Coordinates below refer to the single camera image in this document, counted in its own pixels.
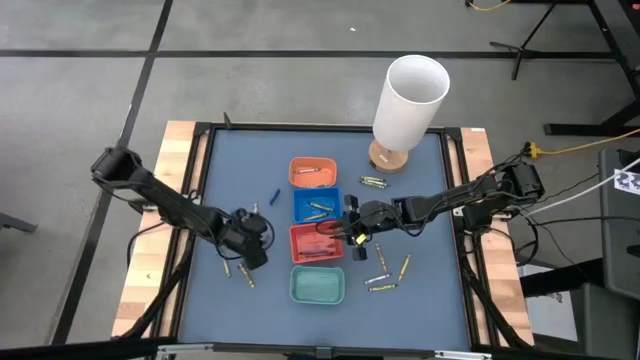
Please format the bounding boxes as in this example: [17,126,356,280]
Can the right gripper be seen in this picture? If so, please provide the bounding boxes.
[329,194,400,240]

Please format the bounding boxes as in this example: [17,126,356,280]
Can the blue table mat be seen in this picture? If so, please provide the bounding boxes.
[178,129,474,352]

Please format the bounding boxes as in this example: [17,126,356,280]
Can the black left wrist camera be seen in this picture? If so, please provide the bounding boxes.
[242,247,270,271]

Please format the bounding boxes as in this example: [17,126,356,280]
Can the blue plastic bin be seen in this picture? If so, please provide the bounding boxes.
[292,187,344,225]

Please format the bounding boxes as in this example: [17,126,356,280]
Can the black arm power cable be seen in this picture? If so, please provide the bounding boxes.
[126,219,174,274]

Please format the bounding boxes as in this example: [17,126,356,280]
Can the black desk leg frame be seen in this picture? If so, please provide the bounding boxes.
[543,0,640,137]

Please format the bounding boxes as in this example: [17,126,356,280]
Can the gray furniture foot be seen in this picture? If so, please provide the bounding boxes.
[0,212,39,234]

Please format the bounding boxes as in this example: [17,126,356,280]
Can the yellow extension cord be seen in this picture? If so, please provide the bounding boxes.
[523,127,640,157]

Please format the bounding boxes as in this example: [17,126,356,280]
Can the orange plastic bin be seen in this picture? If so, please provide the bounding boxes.
[288,156,339,190]

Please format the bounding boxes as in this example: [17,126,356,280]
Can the black tripod stand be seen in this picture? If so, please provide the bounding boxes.
[488,0,560,82]

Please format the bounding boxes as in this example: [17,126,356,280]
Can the gray box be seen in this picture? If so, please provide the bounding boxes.
[569,282,640,360]

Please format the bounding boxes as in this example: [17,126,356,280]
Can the black floor cable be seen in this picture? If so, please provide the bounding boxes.
[519,214,640,229]

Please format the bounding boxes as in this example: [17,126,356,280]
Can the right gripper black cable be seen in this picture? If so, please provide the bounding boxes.
[316,220,351,237]

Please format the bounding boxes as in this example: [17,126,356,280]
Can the white lamp wooden base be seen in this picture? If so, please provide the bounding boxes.
[368,54,451,175]

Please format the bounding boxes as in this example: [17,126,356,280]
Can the white cable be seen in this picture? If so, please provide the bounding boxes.
[519,157,640,219]

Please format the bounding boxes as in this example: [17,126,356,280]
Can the white fiducial marker tag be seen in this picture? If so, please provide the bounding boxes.
[613,168,640,196]

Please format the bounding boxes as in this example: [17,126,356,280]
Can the teal plastic bin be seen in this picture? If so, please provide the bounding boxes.
[289,265,346,306]

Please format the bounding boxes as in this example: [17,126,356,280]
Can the dark gray equipment case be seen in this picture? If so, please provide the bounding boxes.
[598,148,640,301]

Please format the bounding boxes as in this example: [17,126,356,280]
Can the silver metal bracket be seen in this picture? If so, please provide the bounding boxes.
[155,343,216,359]
[433,350,494,360]

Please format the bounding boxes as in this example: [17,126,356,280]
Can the black metal table frame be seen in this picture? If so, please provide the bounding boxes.
[110,112,536,360]

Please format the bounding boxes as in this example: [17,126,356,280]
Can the black rig beam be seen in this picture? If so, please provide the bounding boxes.
[0,337,177,360]

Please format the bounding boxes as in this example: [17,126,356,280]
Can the yellow floor cable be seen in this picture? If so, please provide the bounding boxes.
[467,0,514,13]

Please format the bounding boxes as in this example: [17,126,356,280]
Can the red plastic bin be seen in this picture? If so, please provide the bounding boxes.
[288,222,345,265]

